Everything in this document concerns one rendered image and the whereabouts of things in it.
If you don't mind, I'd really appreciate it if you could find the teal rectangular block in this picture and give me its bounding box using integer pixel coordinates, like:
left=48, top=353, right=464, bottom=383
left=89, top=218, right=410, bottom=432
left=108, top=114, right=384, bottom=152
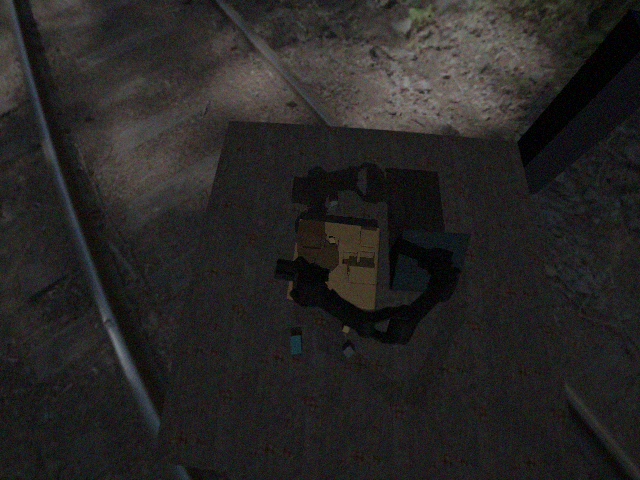
left=290, top=335, right=302, bottom=354

